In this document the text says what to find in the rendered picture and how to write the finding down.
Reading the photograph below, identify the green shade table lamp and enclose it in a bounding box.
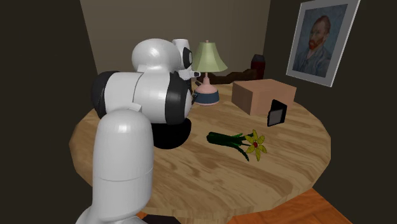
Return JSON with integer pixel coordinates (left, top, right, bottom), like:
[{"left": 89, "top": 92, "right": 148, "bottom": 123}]
[{"left": 191, "top": 39, "right": 229, "bottom": 107}]

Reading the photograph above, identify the dark red vase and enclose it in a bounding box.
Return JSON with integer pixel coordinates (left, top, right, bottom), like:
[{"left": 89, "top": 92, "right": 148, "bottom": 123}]
[{"left": 250, "top": 54, "right": 266, "bottom": 80}]

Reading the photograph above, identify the brown cardboard box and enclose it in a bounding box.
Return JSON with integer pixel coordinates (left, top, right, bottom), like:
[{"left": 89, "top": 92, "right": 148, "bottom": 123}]
[{"left": 231, "top": 78, "right": 298, "bottom": 116}]

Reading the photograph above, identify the yellow flower with green stem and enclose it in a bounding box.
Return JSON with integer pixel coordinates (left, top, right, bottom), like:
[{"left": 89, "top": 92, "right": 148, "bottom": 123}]
[{"left": 206, "top": 129, "right": 268, "bottom": 162}]

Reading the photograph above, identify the black tablet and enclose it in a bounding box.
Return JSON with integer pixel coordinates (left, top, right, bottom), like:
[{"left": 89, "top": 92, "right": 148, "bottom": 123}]
[{"left": 267, "top": 99, "right": 288, "bottom": 128}]

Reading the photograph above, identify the round wooden table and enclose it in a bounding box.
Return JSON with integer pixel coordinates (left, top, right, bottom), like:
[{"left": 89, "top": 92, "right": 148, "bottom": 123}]
[{"left": 68, "top": 81, "right": 331, "bottom": 224}]

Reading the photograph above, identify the framed portrait wall picture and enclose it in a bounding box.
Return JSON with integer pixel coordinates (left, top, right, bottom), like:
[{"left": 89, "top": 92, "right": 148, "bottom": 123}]
[{"left": 285, "top": 0, "right": 361, "bottom": 88}]

